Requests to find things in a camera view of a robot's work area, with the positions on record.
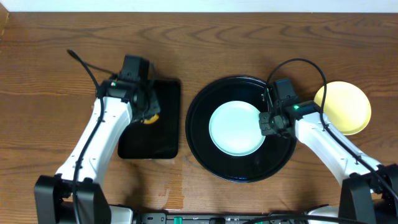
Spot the yellow green sponge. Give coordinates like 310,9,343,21
143,114,159,124

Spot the light blue plate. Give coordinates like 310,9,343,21
208,101,266,157

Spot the yellow plate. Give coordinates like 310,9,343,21
324,81,371,136

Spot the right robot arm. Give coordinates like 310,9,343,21
259,79,397,223

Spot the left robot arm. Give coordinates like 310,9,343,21
34,55,160,223

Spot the black round tray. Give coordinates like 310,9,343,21
185,76,297,182

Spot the black rectangular tray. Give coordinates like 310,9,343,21
118,80,181,159

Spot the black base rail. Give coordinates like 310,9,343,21
108,212,312,224

